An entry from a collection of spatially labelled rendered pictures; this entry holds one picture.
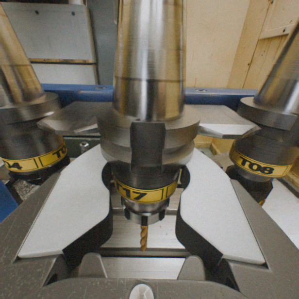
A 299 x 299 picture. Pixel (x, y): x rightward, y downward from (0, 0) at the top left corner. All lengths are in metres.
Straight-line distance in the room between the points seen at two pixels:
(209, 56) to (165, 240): 1.05
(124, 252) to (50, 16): 0.80
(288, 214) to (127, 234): 0.53
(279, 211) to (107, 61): 0.88
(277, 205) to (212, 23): 0.98
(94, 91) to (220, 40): 1.07
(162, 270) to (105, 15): 0.82
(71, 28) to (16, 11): 0.19
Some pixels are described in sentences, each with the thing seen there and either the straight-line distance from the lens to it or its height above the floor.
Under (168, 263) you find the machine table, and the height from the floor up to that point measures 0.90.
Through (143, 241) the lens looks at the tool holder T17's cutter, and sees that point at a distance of 0.19.
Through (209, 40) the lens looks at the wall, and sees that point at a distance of 1.17.
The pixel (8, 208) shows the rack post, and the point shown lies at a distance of 0.40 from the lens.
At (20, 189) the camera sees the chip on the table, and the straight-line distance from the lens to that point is 0.62.
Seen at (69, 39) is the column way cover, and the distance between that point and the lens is 0.77.
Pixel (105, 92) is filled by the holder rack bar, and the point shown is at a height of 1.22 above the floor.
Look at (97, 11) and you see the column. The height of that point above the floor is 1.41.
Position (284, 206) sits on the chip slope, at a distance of 0.72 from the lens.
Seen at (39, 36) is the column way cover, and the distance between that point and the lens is 0.83.
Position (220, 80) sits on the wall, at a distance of 1.21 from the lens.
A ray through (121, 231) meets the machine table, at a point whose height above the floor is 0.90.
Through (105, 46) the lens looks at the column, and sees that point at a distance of 0.78.
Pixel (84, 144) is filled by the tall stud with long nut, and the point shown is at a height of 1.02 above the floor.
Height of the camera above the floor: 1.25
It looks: 31 degrees down
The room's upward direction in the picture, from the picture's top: 2 degrees clockwise
